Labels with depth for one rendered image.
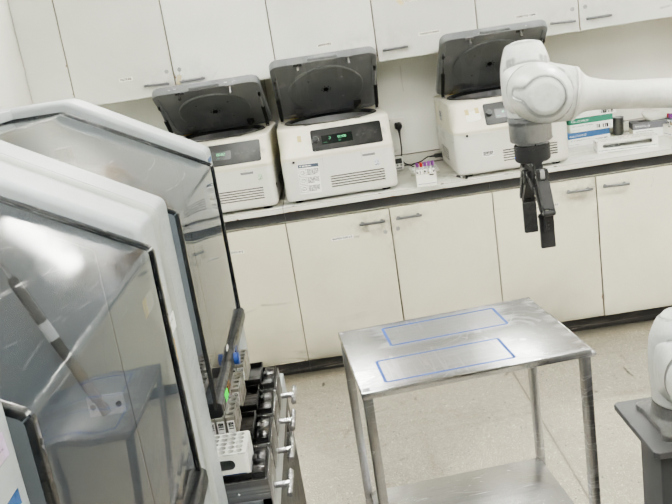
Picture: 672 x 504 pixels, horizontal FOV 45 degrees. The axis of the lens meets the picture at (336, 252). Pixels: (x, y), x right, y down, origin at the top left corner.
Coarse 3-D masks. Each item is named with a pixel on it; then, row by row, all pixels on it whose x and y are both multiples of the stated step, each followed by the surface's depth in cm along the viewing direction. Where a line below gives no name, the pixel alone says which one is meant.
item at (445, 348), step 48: (384, 336) 236; (432, 336) 231; (480, 336) 226; (528, 336) 221; (576, 336) 225; (384, 384) 205; (432, 384) 204; (384, 480) 209; (432, 480) 258; (480, 480) 254; (528, 480) 250
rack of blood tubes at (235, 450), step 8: (240, 432) 182; (248, 432) 181; (216, 440) 180; (224, 440) 180; (232, 440) 180; (240, 440) 178; (248, 440) 178; (224, 448) 177; (232, 448) 177; (240, 448) 175; (248, 448) 176; (224, 456) 173; (232, 456) 173; (240, 456) 173; (248, 456) 174; (224, 464) 181; (232, 464) 180; (240, 464) 173; (248, 464) 174; (224, 472) 174; (232, 472) 174; (240, 472) 174
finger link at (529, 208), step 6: (522, 204) 183; (528, 204) 183; (534, 204) 183; (528, 210) 183; (534, 210) 183; (528, 216) 184; (534, 216) 184; (528, 222) 184; (534, 222) 184; (528, 228) 184; (534, 228) 184
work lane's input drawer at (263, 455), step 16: (256, 448) 184; (256, 464) 177; (272, 464) 183; (224, 480) 174; (240, 480) 174; (256, 480) 173; (272, 480) 179; (288, 480) 180; (240, 496) 174; (256, 496) 174; (272, 496) 175; (288, 496) 176
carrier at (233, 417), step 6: (234, 396) 197; (228, 402) 194; (234, 402) 194; (228, 408) 191; (234, 408) 191; (228, 414) 189; (234, 414) 188; (240, 414) 197; (228, 420) 187; (234, 420) 187; (240, 420) 196; (228, 426) 187; (234, 426) 187; (240, 426) 194; (228, 432) 187
